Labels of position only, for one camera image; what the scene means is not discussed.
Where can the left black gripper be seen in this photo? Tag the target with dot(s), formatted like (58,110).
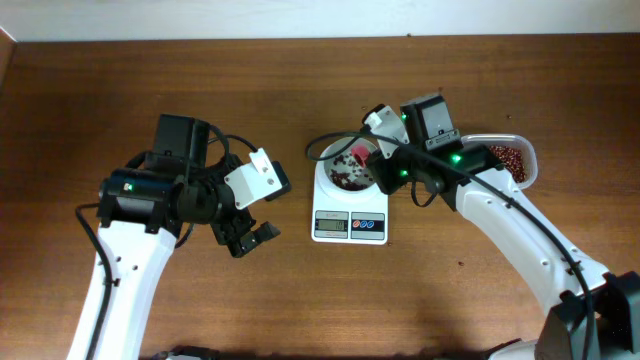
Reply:
(241,223)

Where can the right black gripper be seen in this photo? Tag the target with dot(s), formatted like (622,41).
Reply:
(379,166)

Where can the pink measuring scoop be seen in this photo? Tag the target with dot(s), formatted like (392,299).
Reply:
(360,154)

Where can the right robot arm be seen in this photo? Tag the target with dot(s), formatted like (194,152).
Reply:
(590,312)

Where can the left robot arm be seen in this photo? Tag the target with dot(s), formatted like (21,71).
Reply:
(149,207)

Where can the white digital kitchen scale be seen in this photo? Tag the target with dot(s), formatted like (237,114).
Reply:
(343,217)

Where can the beans in white bowl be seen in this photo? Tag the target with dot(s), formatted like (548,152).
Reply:
(346,174)

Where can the white round bowl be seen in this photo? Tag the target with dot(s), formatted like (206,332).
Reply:
(337,145)

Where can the red adzuki beans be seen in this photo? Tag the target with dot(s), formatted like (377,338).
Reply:
(512,159)

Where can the clear plastic bean container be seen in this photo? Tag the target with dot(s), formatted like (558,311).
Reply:
(514,141)

